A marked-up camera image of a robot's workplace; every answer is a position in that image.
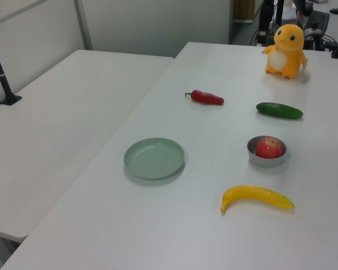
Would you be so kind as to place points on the yellow toy banana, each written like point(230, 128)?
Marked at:
point(256, 194)

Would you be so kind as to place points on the green plastic plate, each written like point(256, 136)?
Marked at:
point(153, 160)

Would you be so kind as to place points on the red toy chili pepper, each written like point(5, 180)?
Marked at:
point(205, 97)

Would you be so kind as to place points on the red toy apple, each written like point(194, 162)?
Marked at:
point(267, 149)

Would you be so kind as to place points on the small metal bowl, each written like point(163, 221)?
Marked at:
point(266, 163)

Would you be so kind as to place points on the green toy cucumber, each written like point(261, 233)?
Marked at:
point(279, 110)

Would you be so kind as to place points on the wooden cabinet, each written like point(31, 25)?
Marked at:
point(243, 9)

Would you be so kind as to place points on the orange plush dinosaur toy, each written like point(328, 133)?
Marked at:
point(287, 42)

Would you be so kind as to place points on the black pole with flat base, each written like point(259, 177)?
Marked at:
point(2, 81)

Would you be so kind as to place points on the black computer mouse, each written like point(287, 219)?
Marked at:
point(335, 11)

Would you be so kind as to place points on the grey partition frame post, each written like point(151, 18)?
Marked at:
point(83, 25)

